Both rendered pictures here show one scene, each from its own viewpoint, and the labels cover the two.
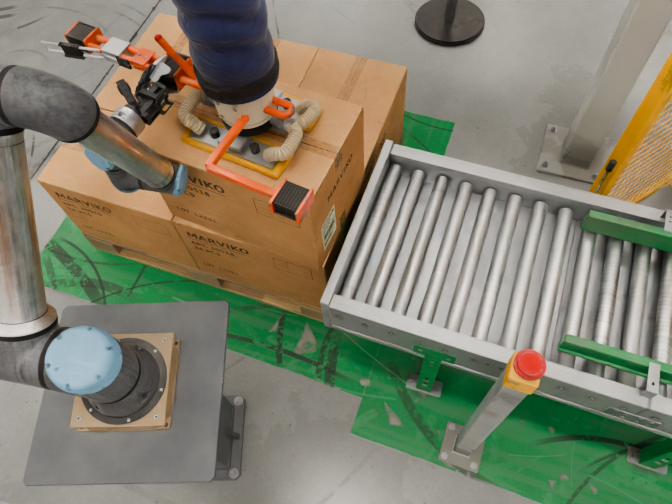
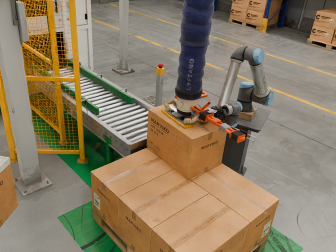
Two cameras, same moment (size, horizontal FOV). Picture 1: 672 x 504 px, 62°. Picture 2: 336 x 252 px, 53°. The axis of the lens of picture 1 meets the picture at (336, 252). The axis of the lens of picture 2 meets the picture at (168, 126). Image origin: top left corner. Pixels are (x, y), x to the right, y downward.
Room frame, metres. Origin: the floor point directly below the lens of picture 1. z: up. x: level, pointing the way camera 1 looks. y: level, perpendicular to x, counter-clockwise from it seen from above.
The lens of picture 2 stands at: (3.65, 0.95, 2.30)
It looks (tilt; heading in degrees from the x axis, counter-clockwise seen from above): 30 degrees down; 200
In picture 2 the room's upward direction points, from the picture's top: 5 degrees clockwise
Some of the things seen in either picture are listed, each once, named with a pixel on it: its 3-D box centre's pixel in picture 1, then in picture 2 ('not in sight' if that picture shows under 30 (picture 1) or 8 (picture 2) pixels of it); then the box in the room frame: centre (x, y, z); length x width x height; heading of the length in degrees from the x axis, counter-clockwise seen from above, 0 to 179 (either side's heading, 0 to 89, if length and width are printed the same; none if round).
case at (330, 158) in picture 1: (259, 165); (184, 136); (1.20, 0.22, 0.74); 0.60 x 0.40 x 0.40; 60
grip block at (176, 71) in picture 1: (174, 70); (206, 115); (1.32, 0.42, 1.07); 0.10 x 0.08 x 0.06; 147
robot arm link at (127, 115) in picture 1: (127, 121); (226, 109); (1.14, 0.54, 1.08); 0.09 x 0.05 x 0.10; 57
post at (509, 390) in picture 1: (486, 417); (158, 107); (0.34, -0.40, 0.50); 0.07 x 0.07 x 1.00; 64
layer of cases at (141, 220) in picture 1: (239, 152); (180, 203); (1.59, 0.37, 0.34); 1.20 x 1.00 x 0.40; 64
